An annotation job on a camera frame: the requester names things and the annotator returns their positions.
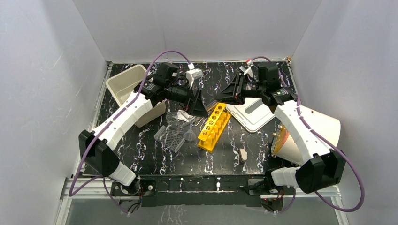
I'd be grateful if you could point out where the aluminium frame rail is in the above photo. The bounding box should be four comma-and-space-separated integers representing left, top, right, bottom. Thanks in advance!
56, 177, 351, 225

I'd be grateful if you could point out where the beige plastic bin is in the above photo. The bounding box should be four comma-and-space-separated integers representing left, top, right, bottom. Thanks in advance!
106, 64, 166, 128

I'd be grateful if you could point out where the yellow test tube rack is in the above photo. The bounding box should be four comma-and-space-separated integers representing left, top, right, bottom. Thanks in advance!
197, 103, 231, 153

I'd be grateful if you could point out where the small beige stopper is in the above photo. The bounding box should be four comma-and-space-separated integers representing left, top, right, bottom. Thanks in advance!
239, 148, 248, 164

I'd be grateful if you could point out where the clear well plate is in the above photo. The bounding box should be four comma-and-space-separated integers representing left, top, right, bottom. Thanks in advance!
153, 126, 185, 153

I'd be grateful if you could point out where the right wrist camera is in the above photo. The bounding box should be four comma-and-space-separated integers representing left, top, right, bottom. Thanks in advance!
239, 59, 254, 78

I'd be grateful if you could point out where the clear plastic funnel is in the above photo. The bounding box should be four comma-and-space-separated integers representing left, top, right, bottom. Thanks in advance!
183, 122, 197, 142

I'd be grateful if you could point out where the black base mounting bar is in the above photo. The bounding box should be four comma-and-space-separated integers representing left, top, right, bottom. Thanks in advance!
141, 175, 269, 207

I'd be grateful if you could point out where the white centrifuge with orange lid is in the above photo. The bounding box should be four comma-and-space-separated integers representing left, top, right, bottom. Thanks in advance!
271, 101, 341, 165

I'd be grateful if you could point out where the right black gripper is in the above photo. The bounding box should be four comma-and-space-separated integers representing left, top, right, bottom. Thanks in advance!
214, 73, 265, 105

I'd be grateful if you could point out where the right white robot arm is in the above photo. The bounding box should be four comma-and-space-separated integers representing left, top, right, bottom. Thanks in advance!
214, 62, 345, 194

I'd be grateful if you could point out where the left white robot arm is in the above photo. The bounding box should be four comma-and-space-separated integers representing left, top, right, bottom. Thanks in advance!
78, 62, 207, 195

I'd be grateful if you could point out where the white bin lid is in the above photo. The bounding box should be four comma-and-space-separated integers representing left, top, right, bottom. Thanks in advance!
226, 97, 275, 133

